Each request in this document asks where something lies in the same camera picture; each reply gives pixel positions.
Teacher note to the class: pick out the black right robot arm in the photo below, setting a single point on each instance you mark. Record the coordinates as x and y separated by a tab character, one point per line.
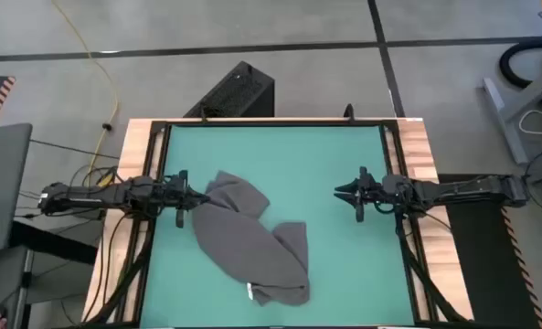
471	187

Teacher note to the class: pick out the teal table mat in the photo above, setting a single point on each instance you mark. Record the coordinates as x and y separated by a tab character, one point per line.
343	274

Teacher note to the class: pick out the black computer tower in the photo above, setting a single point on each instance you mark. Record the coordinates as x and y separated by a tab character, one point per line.
234	91

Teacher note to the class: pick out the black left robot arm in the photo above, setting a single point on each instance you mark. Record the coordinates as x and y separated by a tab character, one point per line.
92	196

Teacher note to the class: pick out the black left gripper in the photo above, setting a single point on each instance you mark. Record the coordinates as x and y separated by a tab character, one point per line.
175	189

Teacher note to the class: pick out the grey towel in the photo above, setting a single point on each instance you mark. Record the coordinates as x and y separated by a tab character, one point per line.
243	242

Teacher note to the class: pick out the grey laptop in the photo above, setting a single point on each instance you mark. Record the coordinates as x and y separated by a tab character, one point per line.
1	205

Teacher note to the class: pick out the grey desk leg frame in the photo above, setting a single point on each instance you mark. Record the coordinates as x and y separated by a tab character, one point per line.
503	119

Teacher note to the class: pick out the black metal table frame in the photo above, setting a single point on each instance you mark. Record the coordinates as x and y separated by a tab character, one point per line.
270	122

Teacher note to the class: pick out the black table clamp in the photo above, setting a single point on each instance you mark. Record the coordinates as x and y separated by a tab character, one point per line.
203	115
349	113

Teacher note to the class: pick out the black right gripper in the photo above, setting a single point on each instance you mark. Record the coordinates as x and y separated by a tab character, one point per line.
371	192

